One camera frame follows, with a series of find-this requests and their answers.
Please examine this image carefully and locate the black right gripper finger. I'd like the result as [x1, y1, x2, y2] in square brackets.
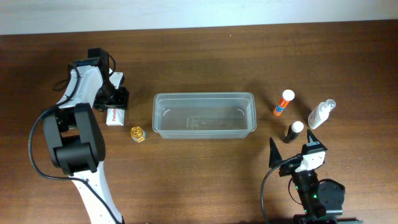
[269, 138, 282, 169]
[306, 129, 327, 152]

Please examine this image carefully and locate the white Panadol medicine box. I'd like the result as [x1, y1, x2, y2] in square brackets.
[106, 108, 125, 126]

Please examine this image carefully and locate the white spray bottle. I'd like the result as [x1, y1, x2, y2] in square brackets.
[308, 99, 336, 129]

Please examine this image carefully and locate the small gold-lidded jar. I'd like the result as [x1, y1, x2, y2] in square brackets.
[130, 126, 146, 142]

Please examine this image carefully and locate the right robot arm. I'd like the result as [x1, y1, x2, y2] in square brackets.
[266, 130, 345, 224]

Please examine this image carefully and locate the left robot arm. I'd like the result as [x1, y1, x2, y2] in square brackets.
[39, 48, 129, 223]

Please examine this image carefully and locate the clear plastic container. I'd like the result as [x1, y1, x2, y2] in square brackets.
[152, 92, 257, 139]

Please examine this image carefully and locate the dark bottle white cap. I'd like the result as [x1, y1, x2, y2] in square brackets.
[282, 121, 304, 143]

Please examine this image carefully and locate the orange tube white cap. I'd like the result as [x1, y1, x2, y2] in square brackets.
[273, 90, 295, 116]

